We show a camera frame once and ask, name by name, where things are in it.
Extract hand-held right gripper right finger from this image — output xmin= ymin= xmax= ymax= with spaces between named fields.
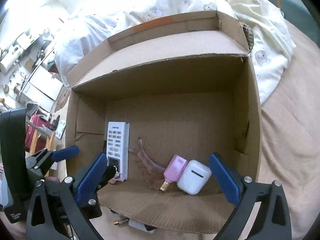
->
xmin=209 ymin=153 xmax=293 ymax=240

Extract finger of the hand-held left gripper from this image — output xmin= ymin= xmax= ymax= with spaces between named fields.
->
xmin=26 ymin=146 xmax=80 ymax=178
xmin=86 ymin=166 xmax=117 ymax=219

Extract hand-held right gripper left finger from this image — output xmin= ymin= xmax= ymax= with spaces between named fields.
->
xmin=25 ymin=152 xmax=108 ymax=240

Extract white earbuds case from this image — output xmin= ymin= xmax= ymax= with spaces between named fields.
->
xmin=176 ymin=159 xmax=212 ymax=195

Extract white remote control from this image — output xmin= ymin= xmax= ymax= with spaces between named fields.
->
xmin=105 ymin=121 xmax=130 ymax=182

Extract pink perfume bottle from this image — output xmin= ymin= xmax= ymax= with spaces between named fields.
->
xmin=159 ymin=154 xmax=188 ymax=192

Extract white power adapter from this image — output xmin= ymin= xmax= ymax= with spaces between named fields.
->
xmin=129 ymin=219 xmax=149 ymax=233

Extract cardboard box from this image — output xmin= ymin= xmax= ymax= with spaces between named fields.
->
xmin=65 ymin=10 xmax=262 ymax=235

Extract white bathroom scale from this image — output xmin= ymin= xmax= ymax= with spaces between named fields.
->
xmin=55 ymin=120 xmax=67 ymax=139

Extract red bag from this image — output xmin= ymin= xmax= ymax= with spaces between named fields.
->
xmin=25 ymin=114 xmax=50 ymax=153

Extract brown floor rug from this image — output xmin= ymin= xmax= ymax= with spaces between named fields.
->
xmin=56 ymin=90 xmax=69 ymax=110

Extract white floor cabinets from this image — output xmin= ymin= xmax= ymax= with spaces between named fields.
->
xmin=21 ymin=47 xmax=64 ymax=100

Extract white water heater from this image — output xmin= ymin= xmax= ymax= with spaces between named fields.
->
xmin=0 ymin=44 xmax=22 ymax=74

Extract white duvet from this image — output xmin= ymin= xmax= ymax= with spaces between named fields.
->
xmin=54 ymin=5 xmax=140 ymax=85

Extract cream printed duvet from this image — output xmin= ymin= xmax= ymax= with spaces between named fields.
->
xmin=120 ymin=0 xmax=297 ymax=105

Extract green headboard cushion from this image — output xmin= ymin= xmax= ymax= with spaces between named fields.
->
xmin=247 ymin=0 xmax=315 ymax=33

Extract wooden chair frame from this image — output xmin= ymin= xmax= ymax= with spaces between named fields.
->
xmin=32 ymin=120 xmax=57 ymax=155

